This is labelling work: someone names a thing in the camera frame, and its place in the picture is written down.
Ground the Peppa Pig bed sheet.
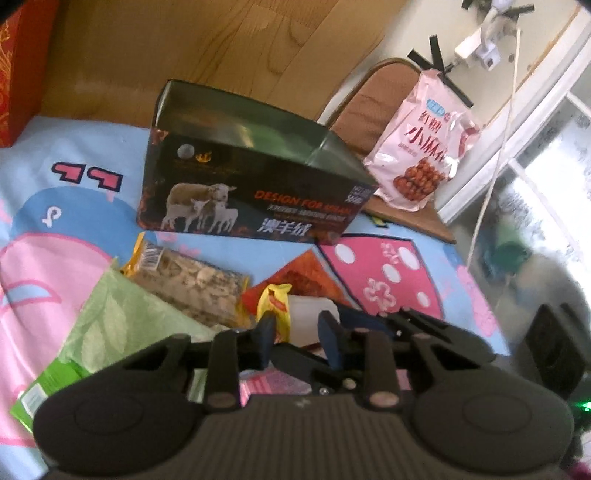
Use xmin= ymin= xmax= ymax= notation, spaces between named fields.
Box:
xmin=1 ymin=117 xmax=509 ymax=479

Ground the wooden headboard panel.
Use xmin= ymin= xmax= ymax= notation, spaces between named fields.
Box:
xmin=41 ymin=0 xmax=404 ymax=127

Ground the brown cushion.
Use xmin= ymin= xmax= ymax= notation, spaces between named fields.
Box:
xmin=322 ymin=56 xmax=459 ymax=245

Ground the light green leaf packet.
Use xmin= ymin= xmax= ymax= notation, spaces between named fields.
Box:
xmin=57 ymin=266 xmax=226 ymax=374

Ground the pink fried twist snack bag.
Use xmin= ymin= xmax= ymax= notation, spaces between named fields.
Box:
xmin=363 ymin=70 xmax=481 ymax=212

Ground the white power cable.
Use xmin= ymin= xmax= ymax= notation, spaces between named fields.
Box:
xmin=465 ymin=27 xmax=523 ymax=273

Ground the bright green snack packet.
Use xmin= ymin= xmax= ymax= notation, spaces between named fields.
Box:
xmin=10 ymin=358 xmax=90 ymax=433

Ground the white wrapped candy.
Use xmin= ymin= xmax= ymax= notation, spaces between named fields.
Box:
xmin=287 ymin=295 xmax=339 ymax=347

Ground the red orange snack packet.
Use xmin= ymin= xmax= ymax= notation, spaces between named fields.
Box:
xmin=242 ymin=249 xmax=361 ymax=315

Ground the red gift bag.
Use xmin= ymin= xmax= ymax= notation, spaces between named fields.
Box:
xmin=1 ymin=1 xmax=59 ymax=148

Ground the black sheep wool box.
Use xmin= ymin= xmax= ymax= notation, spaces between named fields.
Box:
xmin=137 ymin=80 xmax=377 ymax=244

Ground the clear crispy cracker packet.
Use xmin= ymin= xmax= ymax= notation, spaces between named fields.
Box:
xmin=121 ymin=234 xmax=252 ymax=329

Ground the small yellow snack packet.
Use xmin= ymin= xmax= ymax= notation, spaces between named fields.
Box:
xmin=256 ymin=284 xmax=291 ymax=342

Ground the pink striped snack packet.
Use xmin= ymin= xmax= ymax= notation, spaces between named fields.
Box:
xmin=239 ymin=368 xmax=311 ymax=406

